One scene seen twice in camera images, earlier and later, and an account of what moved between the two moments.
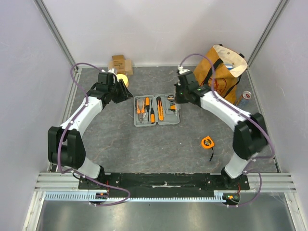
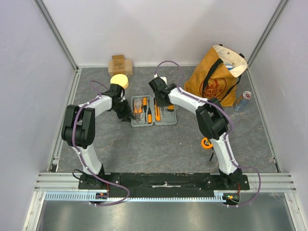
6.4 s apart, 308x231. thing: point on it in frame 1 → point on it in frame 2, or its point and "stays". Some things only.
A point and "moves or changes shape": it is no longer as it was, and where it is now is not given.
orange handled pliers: (140, 109) moves or changes shape
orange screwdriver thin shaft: (147, 106) moves or changes shape
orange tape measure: (207, 143) stays
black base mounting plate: (161, 182) stays
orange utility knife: (160, 109) moves or changes shape
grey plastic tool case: (149, 110) stays
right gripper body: (179, 95) → (165, 103)
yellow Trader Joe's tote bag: (229, 65) stays
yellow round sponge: (121, 76) stays
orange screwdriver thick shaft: (152, 114) moves or changes shape
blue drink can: (244, 99) stays
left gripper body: (119, 93) → (123, 110)
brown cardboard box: (123, 66) stays
